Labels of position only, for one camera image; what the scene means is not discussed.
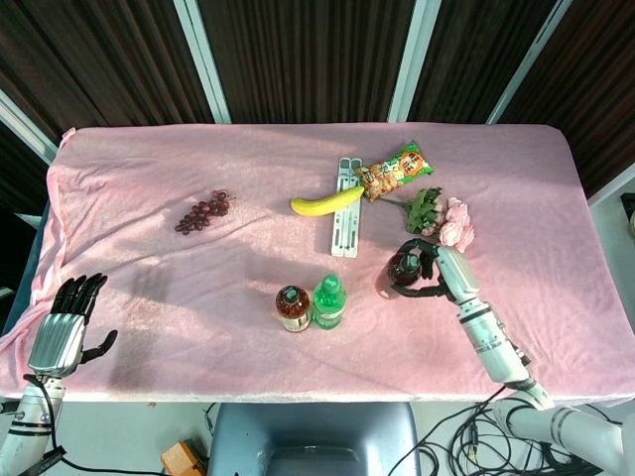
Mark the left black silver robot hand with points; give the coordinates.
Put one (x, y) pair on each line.
(57, 342)

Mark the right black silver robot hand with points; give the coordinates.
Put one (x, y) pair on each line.
(459, 275)

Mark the dark red bottle black cap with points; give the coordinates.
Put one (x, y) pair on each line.
(403, 270)

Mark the amber tea bottle white label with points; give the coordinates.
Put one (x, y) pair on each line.
(293, 312)

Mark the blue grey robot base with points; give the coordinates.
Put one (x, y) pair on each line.
(312, 436)

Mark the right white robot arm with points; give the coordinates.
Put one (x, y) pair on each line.
(496, 347)

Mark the pink artificial flower bouquet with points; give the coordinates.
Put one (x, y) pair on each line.
(454, 223)

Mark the white folding stand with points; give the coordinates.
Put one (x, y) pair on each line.
(344, 233)

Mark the green orange snack packet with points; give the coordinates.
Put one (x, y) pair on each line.
(394, 171)

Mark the green soda bottle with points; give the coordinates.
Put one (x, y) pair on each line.
(328, 305)

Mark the yellow banana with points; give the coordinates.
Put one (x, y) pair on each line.
(317, 206)

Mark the orange box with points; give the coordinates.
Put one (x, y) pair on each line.
(178, 458)

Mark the purple grape bunch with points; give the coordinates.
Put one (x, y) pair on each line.
(201, 213)

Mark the pink fleece tablecloth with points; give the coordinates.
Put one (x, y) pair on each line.
(149, 163)

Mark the white window frame post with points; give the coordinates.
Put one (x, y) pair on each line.
(528, 64)
(203, 59)
(25, 126)
(412, 59)

